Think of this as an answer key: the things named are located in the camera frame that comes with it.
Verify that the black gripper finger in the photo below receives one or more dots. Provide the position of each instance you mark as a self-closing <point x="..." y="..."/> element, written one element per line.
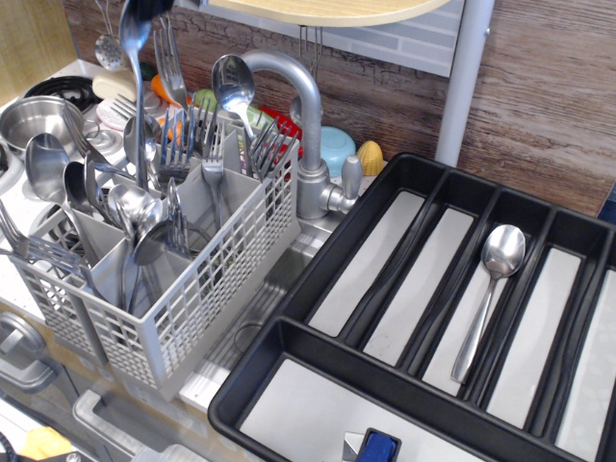
<point x="149" y="9"/>

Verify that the large steel spoon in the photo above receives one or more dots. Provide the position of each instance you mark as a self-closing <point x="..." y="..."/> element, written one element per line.
<point x="133" y="34"/>
<point x="45" y="161"/>

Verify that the tall steel spoon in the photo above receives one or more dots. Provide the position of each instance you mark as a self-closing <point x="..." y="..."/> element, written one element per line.
<point x="234" y="87"/>

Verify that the small steel spoon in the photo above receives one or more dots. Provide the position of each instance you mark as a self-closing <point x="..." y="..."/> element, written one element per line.
<point x="152" y="134"/>

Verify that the grey plastic cutlery basket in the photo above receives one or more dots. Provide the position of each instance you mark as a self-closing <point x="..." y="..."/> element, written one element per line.
<point x="153" y="325"/>

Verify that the steel spoon in tray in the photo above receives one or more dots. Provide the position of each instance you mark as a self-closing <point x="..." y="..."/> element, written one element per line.
<point x="501" y="256"/>

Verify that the black cutlery tray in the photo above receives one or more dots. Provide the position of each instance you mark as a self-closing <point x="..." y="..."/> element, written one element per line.
<point x="367" y="336"/>

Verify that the hanging steel fork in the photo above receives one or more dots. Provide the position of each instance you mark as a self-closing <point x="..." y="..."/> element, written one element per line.
<point x="168" y="64"/>

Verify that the hanging perforated ladle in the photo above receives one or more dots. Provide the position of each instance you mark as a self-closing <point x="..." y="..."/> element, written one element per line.
<point x="107" y="47"/>

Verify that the orange toy vegetable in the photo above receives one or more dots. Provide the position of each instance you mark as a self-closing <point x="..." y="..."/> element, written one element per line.
<point x="161" y="89"/>

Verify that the cream toy bread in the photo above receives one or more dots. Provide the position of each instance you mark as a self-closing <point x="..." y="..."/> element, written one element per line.
<point x="110" y="84"/>

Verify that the black stove burner coil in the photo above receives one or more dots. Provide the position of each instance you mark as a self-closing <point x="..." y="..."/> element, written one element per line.
<point x="77" y="90"/>

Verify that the wooden shelf board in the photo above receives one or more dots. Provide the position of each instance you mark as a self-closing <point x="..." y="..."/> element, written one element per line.
<point x="333" y="13"/>

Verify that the steel pot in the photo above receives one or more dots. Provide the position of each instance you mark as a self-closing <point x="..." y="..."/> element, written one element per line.
<point x="30" y="116"/>

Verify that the steel fork centre compartment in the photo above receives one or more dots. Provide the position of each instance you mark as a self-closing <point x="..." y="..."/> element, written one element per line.
<point x="212" y="169"/>

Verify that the red toy pepper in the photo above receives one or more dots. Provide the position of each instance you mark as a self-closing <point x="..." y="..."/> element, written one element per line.
<point x="283" y="120"/>

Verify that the light blue bowl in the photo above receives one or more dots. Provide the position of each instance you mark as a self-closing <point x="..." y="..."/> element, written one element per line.
<point x="336" y="146"/>

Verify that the grey metal faucet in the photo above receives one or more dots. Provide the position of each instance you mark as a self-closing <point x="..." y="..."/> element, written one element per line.
<point x="316" y="194"/>

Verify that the yellow toy corn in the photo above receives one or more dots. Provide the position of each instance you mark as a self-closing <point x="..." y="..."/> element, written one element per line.
<point x="371" y="158"/>

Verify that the steel fork left edge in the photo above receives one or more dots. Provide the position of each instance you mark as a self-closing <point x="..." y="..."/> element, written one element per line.
<point x="33" y="248"/>

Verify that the blue object at bottom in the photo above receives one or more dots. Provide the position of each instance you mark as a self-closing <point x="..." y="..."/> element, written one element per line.
<point x="378" y="446"/>

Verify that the white metal post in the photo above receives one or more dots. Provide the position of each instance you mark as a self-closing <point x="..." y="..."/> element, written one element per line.
<point x="473" y="33"/>

